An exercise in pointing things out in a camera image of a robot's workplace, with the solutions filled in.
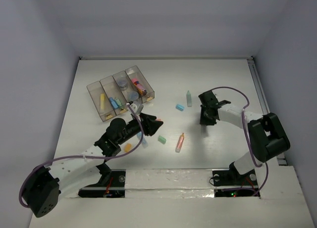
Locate smoky clear drawer organizer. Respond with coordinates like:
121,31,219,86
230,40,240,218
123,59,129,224
87,65,155,122

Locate green highlighter cap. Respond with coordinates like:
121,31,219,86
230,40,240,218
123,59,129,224
158,136,166,144

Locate orange yellow highlighter cap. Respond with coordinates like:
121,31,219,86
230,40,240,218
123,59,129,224
124,143,132,153

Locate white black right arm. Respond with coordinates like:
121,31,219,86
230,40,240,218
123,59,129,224
199,90,290,186

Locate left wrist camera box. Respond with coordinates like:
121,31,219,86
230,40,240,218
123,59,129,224
129,101,144,115

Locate pink capped pen tube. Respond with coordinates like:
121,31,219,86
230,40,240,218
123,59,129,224
131,78,147,96

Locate blue highlighter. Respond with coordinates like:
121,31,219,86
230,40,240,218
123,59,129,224
109,97,118,109
137,132,148,148

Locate orange highlighter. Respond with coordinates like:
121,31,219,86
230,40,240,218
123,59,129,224
175,133,185,153

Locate yellow highlighter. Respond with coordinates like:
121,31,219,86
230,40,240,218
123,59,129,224
100,93,105,113

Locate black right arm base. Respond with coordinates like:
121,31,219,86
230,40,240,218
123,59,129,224
209,163,258,187

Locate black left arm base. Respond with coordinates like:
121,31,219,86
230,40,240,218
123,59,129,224
97,164,126,190

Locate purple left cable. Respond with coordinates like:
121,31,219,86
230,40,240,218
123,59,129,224
19,104,144,208

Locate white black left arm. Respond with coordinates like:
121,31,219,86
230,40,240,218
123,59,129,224
18,113,163,218

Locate clear paperclip jar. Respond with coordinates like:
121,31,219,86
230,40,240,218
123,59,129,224
117,77,128,90
128,91,139,101

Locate green capped highlighter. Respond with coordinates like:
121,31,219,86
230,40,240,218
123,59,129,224
114,98,123,107

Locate green highlighter with tip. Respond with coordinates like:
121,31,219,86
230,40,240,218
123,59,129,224
186,91,192,107

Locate blue highlighter cap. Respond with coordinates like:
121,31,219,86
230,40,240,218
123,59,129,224
175,104,185,111

